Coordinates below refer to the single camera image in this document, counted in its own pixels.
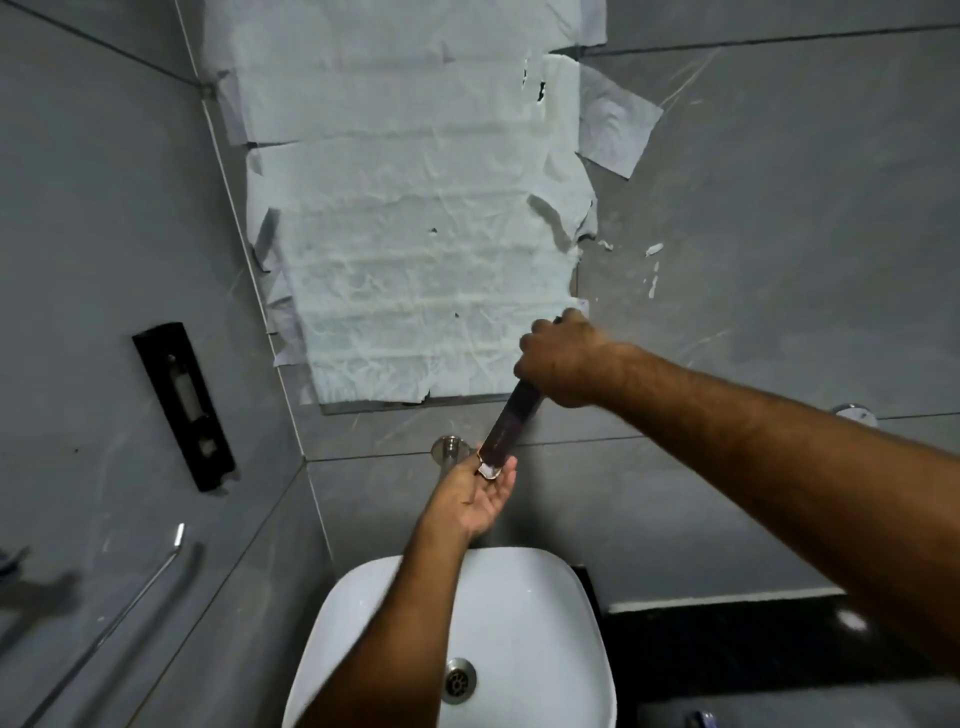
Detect person's left hand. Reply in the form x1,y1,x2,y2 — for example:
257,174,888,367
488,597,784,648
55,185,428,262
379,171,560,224
418,454,520,544

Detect person's right hand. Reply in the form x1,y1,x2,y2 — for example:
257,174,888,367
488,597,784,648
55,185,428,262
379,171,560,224
513,309,633,411

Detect dark purple tube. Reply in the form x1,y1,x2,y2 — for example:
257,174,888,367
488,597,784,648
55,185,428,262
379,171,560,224
477,378,546,481

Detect person's right forearm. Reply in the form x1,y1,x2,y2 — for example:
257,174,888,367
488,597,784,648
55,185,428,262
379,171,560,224
603,341,960,676

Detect person's left forearm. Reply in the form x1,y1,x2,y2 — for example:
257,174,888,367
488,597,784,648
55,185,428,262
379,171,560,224
296,517,481,728

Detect white ceramic sink basin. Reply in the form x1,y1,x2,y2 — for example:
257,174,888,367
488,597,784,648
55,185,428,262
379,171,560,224
281,546,618,728

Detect white paper sheets covering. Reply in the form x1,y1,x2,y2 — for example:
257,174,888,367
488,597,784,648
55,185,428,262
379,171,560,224
201,0,609,406

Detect chrome sink drain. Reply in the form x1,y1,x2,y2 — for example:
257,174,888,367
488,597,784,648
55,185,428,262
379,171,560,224
441,657,478,706

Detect loose grey paper piece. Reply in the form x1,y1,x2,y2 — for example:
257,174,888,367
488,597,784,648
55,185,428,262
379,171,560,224
577,63,666,180

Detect chrome towel bar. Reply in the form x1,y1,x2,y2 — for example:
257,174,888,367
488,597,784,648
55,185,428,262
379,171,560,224
18,522,186,728

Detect chrome wall faucet spout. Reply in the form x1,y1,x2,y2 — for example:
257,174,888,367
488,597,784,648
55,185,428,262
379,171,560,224
431,435,473,481

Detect wall mirror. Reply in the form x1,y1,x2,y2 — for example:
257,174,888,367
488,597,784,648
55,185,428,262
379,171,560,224
174,0,601,418

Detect black wall bracket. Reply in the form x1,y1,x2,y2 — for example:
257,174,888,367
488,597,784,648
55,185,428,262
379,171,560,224
132,322,238,494

